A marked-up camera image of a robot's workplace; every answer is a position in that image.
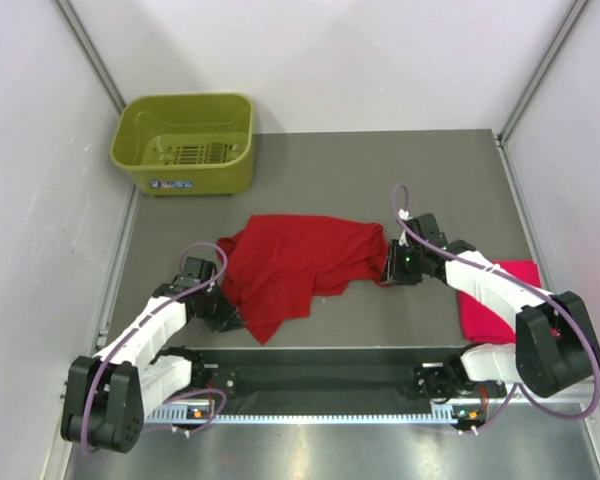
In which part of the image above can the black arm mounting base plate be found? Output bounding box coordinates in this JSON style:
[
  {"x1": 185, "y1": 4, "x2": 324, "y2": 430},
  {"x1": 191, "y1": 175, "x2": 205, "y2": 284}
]
[{"x1": 185, "y1": 347, "x2": 507, "y2": 414}]

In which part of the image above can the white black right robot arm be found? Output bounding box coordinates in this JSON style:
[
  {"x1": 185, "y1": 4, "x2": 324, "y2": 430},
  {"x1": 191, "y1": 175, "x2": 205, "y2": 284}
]
[{"x1": 381, "y1": 209, "x2": 600, "y2": 398}]

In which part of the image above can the red t shirt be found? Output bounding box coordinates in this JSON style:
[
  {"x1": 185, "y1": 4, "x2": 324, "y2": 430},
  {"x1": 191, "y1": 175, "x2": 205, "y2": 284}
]
[{"x1": 217, "y1": 214, "x2": 388, "y2": 345}]

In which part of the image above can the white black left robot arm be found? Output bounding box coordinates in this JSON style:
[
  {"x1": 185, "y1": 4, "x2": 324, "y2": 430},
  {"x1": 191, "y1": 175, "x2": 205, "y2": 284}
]
[{"x1": 60, "y1": 257, "x2": 244, "y2": 453}]

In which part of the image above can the folded pink t shirt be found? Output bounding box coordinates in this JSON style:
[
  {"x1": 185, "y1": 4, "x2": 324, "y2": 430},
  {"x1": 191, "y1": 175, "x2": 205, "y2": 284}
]
[{"x1": 457, "y1": 260, "x2": 542, "y2": 345}]

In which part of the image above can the slotted grey cable duct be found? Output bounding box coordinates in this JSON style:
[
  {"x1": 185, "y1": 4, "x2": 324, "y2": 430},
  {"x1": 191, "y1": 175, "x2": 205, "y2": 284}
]
[{"x1": 145, "y1": 403, "x2": 485, "y2": 426}]

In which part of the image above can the olive green plastic basket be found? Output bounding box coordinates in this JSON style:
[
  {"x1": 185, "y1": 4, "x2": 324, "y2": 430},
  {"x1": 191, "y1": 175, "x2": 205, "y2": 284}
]
[{"x1": 110, "y1": 93, "x2": 255, "y2": 197}]

